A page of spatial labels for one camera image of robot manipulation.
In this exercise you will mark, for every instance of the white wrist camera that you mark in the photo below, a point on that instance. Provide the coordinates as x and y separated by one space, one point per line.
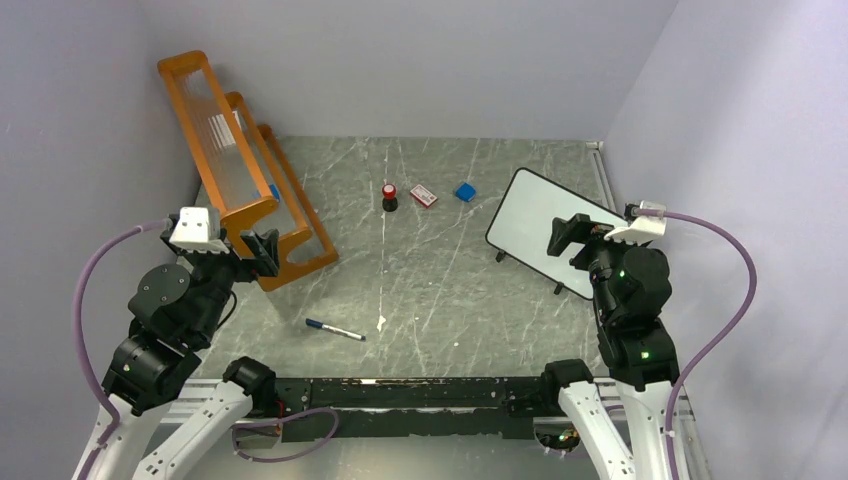
198 230
646 223

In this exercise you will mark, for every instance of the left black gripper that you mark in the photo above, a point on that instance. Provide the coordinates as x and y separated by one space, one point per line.
264 250

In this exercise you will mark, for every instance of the white whiteboard black frame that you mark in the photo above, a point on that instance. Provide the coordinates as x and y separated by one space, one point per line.
522 226

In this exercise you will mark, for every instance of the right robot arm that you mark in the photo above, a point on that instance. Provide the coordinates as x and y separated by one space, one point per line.
630 285

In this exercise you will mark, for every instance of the aluminium frame rail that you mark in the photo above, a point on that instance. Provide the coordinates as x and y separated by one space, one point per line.
197 391

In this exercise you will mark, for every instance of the blue eraser block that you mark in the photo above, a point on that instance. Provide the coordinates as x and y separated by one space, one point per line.
465 192

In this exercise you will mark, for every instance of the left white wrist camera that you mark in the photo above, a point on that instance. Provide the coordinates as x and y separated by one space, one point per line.
198 230

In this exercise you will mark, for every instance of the red white small box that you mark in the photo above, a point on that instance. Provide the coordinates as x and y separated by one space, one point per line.
423 196

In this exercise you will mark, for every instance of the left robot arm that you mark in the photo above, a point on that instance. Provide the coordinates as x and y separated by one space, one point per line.
176 313

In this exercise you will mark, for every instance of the orange wooden shelf rack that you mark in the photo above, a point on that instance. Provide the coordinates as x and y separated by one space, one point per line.
237 159

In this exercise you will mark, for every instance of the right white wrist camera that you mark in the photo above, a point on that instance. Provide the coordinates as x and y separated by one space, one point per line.
646 223

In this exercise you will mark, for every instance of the blue white marker pen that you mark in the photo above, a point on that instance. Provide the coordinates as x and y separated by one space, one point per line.
334 330

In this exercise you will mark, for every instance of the red black stamp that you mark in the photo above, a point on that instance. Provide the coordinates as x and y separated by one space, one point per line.
389 201

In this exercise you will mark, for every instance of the blue object on shelf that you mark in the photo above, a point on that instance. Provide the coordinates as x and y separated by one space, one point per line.
275 193

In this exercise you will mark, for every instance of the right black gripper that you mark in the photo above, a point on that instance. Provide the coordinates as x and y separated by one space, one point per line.
579 228

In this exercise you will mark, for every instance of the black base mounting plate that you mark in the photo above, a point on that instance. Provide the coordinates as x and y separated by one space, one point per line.
507 407

